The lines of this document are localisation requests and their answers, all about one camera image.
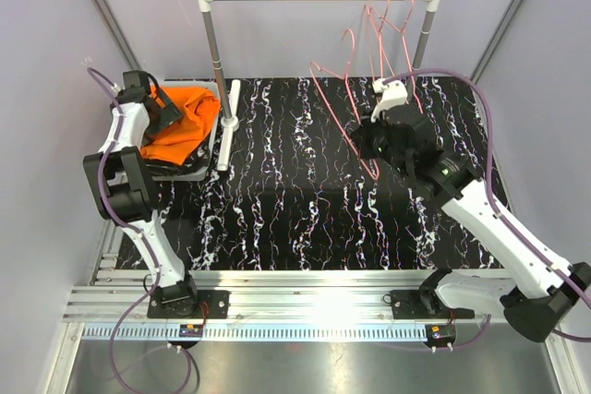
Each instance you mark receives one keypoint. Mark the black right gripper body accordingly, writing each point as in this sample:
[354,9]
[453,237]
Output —
[381,148]

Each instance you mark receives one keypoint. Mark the orange trousers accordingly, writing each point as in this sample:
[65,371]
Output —
[199,107]

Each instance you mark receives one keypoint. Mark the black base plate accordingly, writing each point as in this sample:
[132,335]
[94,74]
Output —
[417,304]
[214,304]

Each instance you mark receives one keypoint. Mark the white plastic basket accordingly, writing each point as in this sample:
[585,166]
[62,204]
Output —
[184,147]

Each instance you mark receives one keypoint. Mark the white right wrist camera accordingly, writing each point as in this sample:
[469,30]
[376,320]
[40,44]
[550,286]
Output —
[389,95]

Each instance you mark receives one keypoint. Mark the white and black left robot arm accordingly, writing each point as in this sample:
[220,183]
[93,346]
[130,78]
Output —
[123,189]

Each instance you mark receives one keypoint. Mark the aluminium rail frame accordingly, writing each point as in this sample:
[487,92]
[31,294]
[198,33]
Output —
[294,331]

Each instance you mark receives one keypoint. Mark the white and silver clothes rack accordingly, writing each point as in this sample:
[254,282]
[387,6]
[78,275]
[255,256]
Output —
[229,95]

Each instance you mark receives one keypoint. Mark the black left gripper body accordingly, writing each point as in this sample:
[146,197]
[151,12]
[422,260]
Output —
[158,123]

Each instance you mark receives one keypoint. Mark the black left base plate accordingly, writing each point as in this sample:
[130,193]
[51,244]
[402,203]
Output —
[214,304]

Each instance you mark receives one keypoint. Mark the black and white trousers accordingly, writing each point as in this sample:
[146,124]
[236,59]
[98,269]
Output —
[178,158]

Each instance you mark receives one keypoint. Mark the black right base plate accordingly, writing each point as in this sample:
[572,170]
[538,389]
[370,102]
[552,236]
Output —
[417,304]

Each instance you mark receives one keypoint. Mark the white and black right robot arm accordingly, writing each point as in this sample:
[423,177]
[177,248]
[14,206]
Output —
[541,287]

